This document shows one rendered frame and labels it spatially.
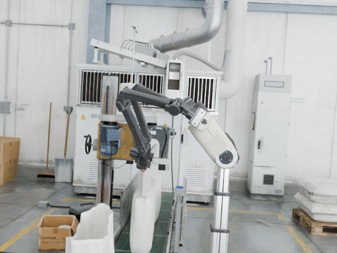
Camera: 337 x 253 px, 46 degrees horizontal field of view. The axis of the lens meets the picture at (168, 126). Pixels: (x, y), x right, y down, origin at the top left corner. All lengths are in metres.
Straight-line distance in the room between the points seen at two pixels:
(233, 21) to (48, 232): 4.25
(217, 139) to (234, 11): 4.23
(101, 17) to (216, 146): 5.03
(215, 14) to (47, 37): 3.56
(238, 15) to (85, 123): 2.98
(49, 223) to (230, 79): 3.55
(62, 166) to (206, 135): 5.28
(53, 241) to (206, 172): 2.82
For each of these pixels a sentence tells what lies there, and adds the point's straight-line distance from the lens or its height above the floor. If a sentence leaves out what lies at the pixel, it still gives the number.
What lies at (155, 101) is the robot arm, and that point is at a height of 1.54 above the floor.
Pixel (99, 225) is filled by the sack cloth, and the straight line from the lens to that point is 1.72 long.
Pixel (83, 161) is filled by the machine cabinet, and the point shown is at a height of 0.56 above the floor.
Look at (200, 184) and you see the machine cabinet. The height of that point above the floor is 0.33.
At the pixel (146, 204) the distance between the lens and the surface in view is 3.03.
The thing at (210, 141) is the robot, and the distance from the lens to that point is 2.59.
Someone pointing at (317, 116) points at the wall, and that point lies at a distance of 7.77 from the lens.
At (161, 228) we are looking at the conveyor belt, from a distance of 3.78.
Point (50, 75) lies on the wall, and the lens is 7.89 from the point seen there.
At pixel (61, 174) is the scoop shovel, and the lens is 7.59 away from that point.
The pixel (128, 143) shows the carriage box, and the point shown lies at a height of 1.18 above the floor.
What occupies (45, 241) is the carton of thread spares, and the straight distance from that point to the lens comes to 4.27.
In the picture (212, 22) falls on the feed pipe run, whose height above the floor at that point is 2.71.
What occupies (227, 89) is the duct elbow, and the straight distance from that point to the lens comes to 6.44.
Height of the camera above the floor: 1.52
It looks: 3 degrees down
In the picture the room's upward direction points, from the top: 3 degrees clockwise
